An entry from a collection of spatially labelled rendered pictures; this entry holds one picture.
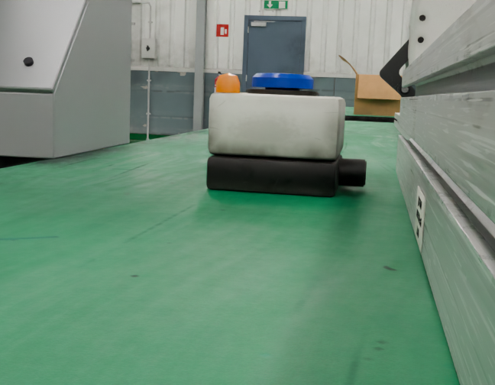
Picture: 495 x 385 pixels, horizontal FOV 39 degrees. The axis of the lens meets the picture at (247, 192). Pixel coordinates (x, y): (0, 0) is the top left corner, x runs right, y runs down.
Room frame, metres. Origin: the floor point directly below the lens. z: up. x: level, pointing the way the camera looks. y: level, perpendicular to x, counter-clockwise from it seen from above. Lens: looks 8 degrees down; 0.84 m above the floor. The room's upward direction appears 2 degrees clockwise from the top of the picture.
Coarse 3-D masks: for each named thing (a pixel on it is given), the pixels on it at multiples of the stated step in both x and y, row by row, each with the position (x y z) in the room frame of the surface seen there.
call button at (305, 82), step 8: (256, 80) 0.45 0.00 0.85; (264, 80) 0.45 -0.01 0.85; (272, 80) 0.44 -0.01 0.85; (280, 80) 0.44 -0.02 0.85; (288, 80) 0.44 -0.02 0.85; (296, 80) 0.44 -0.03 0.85; (304, 80) 0.45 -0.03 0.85; (312, 80) 0.46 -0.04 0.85; (272, 88) 0.45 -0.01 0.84; (280, 88) 0.45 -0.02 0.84; (288, 88) 0.45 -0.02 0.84; (296, 88) 0.45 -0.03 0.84; (304, 88) 0.45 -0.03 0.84; (312, 88) 0.46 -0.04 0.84
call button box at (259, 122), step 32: (224, 96) 0.43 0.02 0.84; (256, 96) 0.43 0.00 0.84; (288, 96) 0.42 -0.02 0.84; (320, 96) 0.42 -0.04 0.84; (224, 128) 0.43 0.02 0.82; (256, 128) 0.43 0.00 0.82; (288, 128) 0.42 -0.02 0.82; (320, 128) 0.42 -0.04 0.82; (224, 160) 0.43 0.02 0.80; (256, 160) 0.43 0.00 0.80; (288, 160) 0.42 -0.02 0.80; (320, 160) 0.42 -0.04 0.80; (352, 160) 0.45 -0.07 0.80; (288, 192) 0.42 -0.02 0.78; (320, 192) 0.42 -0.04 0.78
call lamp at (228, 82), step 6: (222, 78) 0.43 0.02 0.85; (228, 78) 0.43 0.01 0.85; (234, 78) 0.43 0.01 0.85; (216, 84) 0.44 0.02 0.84; (222, 84) 0.43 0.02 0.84; (228, 84) 0.43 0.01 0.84; (234, 84) 0.43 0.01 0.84; (216, 90) 0.44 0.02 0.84; (222, 90) 0.43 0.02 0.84; (228, 90) 0.43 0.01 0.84; (234, 90) 0.43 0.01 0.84
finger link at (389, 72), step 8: (408, 40) 0.62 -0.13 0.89; (400, 48) 0.62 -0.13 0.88; (400, 56) 0.62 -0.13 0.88; (392, 64) 0.62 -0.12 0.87; (400, 64) 0.62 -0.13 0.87; (384, 72) 0.63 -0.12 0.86; (392, 72) 0.63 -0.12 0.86; (384, 80) 0.63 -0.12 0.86; (392, 80) 0.63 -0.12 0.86; (400, 80) 0.62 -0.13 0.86
